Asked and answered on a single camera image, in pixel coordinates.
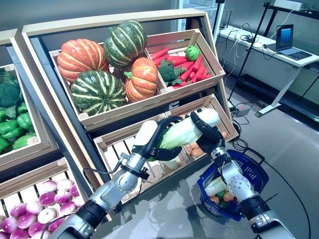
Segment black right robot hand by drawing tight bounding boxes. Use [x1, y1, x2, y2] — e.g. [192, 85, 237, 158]
[190, 108, 226, 154]

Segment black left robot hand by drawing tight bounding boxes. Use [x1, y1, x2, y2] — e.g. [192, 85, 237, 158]
[133, 115, 184, 162]

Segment blue plastic shopping basket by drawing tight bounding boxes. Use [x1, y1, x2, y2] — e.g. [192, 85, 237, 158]
[196, 148, 270, 222]

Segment wooden crate with potatoes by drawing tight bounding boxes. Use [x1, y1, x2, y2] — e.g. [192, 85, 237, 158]
[164, 93, 240, 162]

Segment wooden slatted cabbage crate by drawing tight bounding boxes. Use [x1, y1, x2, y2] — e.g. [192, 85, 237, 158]
[93, 113, 190, 200]

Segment wooden crate with pumpkins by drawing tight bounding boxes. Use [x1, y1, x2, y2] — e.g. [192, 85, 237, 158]
[49, 48, 168, 130]

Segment grey box with red button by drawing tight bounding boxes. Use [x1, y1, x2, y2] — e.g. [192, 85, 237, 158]
[234, 103, 253, 118]

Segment orange pumpkin with green stem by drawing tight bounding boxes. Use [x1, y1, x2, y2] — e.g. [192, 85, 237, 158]
[124, 56, 159, 103]

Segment green striped pumpkin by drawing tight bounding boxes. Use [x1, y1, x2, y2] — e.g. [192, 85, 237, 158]
[70, 69, 127, 117]
[103, 19, 148, 69]

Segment dark green broccoli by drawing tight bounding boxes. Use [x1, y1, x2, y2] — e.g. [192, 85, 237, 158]
[158, 59, 184, 87]
[0, 71, 22, 108]

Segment round light green cabbage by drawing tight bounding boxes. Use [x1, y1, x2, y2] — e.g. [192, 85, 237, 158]
[185, 44, 201, 62]

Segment white desk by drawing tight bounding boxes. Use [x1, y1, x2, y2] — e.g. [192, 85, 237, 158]
[218, 26, 319, 118]

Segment black tripod pole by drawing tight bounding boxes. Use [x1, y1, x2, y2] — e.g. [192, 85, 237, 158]
[227, 0, 272, 109]

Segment wooden crate with carrots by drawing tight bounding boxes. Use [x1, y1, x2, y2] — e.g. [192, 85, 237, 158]
[144, 28, 226, 100]

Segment large orange striped pumpkin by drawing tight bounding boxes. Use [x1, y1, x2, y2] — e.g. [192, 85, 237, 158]
[56, 38, 110, 84]

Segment black router with antennas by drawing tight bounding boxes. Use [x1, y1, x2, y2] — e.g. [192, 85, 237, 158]
[219, 8, 233, 30]

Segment wooden vegetable display stand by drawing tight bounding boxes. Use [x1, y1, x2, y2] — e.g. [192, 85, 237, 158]
[21, 8, 240, 207]
[0, 28, 63, 185]

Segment wooden crate with peppers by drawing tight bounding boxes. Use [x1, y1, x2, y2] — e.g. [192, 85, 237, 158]
[0, 63, 52, 165]

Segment wooden crate with onions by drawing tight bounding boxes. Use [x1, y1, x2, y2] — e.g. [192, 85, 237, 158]
[0, 156, 87, 239]

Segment black stand pole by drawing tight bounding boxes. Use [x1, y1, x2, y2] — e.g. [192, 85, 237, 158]
[211, 0, 226, 33]

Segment open grey laptop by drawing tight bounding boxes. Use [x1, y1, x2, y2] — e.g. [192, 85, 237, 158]
[275, 24, 314, 61]

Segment white box device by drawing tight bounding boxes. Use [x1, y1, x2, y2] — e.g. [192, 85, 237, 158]
[273, 0, 309, 9]

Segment black coiled cable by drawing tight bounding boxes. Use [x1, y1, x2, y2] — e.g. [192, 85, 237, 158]
[230, 117, 251, 151]

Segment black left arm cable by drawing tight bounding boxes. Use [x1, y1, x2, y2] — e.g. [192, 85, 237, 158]
[83, 153, 150, 180]

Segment white hanging cable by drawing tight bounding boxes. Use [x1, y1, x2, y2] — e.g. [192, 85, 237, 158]
[225, 29, 241, 77]

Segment long black floor cable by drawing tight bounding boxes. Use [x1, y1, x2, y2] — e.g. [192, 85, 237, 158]
[245, 146, 312, 239]

